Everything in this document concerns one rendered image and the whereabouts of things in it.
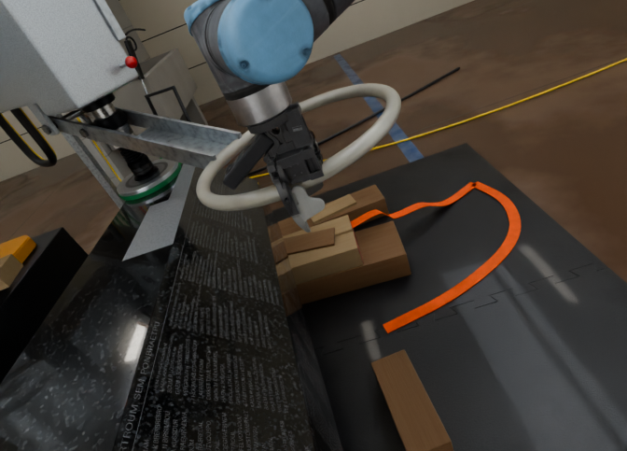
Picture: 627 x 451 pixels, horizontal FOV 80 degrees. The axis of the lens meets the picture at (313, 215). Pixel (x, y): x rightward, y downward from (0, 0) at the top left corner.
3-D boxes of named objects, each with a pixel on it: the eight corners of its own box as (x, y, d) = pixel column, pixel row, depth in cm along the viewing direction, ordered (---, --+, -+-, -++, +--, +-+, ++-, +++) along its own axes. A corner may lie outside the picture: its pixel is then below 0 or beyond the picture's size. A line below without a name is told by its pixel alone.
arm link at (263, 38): (294, -59, 34) (255, -36, 45) (204, 31, 34) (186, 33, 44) (348, 30, 40) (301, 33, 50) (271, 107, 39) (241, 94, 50)
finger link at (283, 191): (298, 217, 61) (277, 167, 58) (289, 219, 61) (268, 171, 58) (300, 206, 66) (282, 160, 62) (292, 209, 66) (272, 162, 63)
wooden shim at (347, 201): (314, 224, 196) (313, 221, 195) (309, 215, 204) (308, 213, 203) (356, 204, 198) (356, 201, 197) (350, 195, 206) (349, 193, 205)
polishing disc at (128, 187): (108, 192, 127) (105, 190, 126) (157, 159, 139) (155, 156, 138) (138, 199, 114) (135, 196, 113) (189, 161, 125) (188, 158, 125)
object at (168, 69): (138, 188, 358) (78, 103, 311) (168, 136, 466) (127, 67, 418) (198, 165, 352) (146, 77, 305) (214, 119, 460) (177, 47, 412)
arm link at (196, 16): (183, 6, 43) (173, 11, 51) (234, 106, 50) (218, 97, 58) (254, -27, 45) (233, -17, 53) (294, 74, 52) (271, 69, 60)
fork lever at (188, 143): (43, 135, 121) (34, 121, 118) (92, 107, 133) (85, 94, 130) (208, 180, 93) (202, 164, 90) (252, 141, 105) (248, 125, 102)
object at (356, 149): (160, 218, 85) (153, 207, 84) (274, 116, 116) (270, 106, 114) (342, 208, 55) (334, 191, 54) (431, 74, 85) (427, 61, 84)
